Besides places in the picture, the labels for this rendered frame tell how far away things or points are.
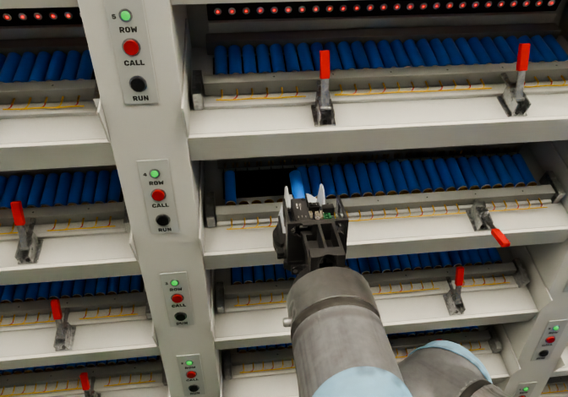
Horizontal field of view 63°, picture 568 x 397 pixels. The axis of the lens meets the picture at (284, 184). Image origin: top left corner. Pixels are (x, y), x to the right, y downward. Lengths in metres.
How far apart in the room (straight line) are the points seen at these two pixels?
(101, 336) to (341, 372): 0.59
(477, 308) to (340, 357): 0.59
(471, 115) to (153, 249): 0.49
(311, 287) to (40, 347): 0.59
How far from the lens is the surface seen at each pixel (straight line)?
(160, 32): 0.56
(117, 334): 0.90
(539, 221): 0.87
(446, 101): 0.69
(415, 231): 0.77
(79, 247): 0.77
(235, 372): 1.04
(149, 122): 0.60
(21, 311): 0.95
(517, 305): 1.00
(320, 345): 0.42
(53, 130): 0.66
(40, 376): 1.11
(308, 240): 0.53
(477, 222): 0.80
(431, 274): 0.94
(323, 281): 0.46
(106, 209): 0.77
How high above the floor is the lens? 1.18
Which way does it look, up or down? 34 degrees down
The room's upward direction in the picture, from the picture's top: straight up
